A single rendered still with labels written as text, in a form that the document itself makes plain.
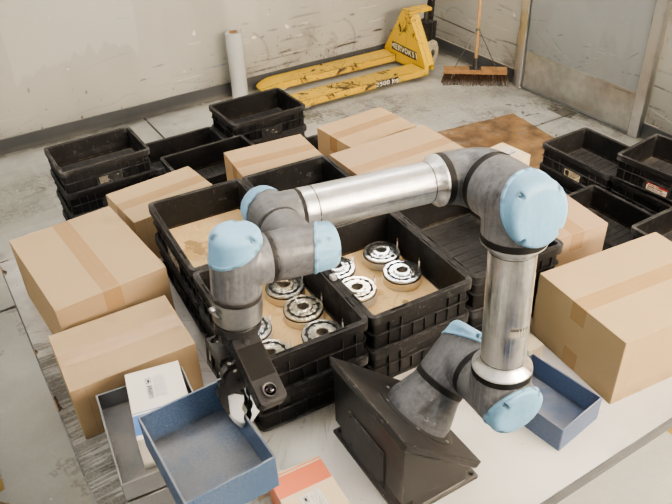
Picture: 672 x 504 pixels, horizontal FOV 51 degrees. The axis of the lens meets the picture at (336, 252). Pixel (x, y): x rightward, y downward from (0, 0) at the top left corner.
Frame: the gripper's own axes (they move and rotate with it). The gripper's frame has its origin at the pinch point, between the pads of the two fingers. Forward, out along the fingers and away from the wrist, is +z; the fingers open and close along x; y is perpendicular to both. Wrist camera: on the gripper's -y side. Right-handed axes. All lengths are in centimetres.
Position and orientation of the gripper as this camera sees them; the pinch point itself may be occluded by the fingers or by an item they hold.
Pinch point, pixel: (246, 422)
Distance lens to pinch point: 120.0
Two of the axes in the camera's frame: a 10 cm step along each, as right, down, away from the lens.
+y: -5.1, -4.8, 7.1
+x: -8.6, 2.4, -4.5
